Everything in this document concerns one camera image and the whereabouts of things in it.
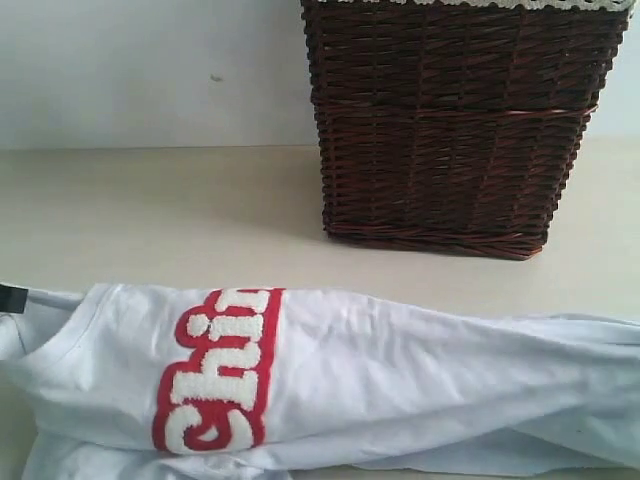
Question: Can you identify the white t-shirt red lettering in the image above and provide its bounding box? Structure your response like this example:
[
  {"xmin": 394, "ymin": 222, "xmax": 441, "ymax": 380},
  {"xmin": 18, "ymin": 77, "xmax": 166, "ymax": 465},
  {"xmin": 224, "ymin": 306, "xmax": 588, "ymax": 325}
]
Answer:
[{"xmin": 1, "ymin": 284, "xmax": 639, "ymax": 479}]

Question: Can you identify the dark brown wicker basket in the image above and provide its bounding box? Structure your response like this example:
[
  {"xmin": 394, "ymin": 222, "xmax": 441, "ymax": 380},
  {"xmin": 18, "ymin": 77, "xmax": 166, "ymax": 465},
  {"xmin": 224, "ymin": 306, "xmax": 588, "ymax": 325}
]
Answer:
[{"xmin": 302, "ymin": 10, "xmax": 632, "ymax": 260}]

